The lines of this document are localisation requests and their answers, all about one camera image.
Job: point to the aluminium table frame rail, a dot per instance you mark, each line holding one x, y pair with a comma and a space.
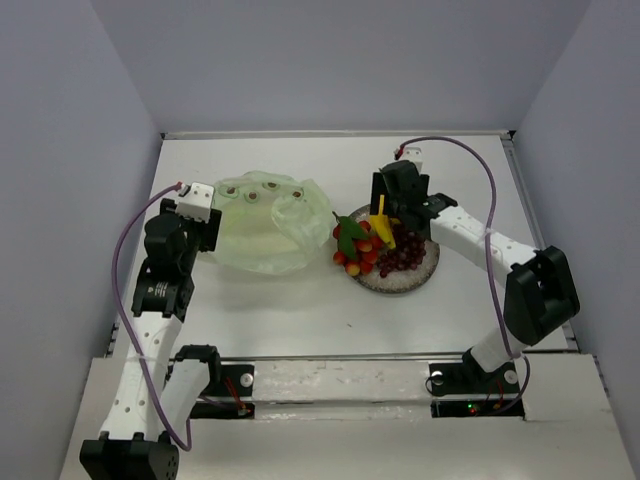
276, 134

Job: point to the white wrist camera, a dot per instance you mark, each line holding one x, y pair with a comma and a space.
195, 202
412, 154

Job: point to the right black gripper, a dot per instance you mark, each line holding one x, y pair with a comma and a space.
380, 188

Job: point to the red fake cherries with leaf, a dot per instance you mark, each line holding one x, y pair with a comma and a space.
358, 246

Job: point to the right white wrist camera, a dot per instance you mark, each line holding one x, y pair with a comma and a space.
412, 154

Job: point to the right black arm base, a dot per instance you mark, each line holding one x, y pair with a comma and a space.
455, 396

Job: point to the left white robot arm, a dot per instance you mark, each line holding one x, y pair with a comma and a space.
148, 425

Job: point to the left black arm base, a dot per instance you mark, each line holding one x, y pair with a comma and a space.
229, 399

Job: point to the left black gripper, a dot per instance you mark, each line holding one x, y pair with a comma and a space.
210, 232

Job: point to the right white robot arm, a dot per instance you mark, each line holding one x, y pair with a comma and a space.
539, 291

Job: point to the speckled ceramic plate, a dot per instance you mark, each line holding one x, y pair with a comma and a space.
399, 282

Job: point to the purple fake grapes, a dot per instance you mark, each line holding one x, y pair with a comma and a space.
408, 253

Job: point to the light green plastic bag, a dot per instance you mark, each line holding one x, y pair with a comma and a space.
271, 224

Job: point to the yellow fake banana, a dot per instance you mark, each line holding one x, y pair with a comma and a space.
382, 225

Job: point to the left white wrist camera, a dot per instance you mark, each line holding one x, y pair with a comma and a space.
195, 202

